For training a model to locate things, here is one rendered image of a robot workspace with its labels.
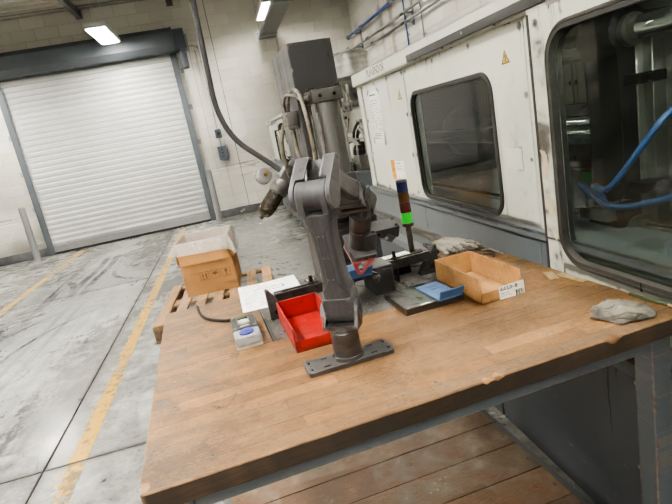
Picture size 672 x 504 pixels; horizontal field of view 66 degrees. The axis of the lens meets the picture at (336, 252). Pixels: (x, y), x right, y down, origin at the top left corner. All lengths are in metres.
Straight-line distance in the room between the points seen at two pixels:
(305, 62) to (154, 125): 9.21
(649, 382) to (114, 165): 10.15
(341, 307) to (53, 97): 10.15
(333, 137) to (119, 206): 9.53
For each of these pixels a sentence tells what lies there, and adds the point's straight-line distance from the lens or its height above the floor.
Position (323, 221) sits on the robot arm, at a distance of 1.05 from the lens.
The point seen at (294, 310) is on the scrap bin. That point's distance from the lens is 1.49.
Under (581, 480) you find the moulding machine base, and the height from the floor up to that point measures 0.13.
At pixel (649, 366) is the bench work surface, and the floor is 0.78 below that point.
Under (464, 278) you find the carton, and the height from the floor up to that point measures 0.95.
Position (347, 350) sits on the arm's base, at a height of 0.94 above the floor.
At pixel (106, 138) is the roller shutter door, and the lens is 10.80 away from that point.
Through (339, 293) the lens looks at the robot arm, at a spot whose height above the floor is 1.06.
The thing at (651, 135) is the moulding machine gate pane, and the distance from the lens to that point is 1.32.
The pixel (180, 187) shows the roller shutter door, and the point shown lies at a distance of 10.66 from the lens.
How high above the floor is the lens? 1.41
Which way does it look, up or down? 14 degrees down
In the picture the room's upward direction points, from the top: 11 degrees counter-clockwise
